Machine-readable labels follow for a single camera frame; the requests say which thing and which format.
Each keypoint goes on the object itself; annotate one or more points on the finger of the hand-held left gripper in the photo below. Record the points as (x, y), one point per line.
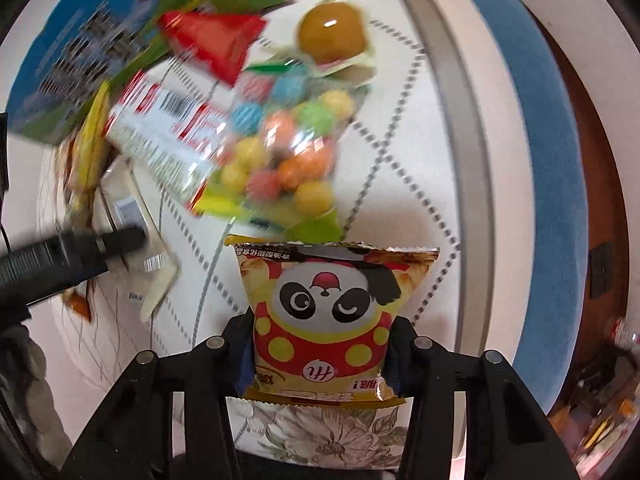
(117, 242)

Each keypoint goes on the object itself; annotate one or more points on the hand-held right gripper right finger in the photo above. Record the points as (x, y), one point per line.
(401, 355)

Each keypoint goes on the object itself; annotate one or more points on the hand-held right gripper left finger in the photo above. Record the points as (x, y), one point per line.
(236, 360)

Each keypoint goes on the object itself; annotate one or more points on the panda print snack packet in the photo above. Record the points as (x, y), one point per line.
(325, 320)

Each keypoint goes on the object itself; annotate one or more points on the red and white snack packet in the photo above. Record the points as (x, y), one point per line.
(160, 130)

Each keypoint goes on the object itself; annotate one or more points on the blue printed cardboard box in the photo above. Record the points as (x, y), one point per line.
(60, 60)

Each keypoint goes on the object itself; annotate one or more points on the yellow snack packet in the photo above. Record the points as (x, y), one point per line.
(92, 145)

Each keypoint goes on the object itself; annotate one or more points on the floral cloth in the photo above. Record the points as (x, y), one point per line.
(320, 435)

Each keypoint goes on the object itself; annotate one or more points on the bag of colourful candy balls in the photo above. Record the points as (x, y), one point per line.
(280, 160)

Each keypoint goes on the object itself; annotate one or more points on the black floor outlet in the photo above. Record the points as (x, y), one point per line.
(602, 270)

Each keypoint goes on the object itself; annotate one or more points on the clear plastic bottle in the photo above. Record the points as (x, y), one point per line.
(622, 332)

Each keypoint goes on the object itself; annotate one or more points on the brown jelly cup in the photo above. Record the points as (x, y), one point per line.
(330, 27)

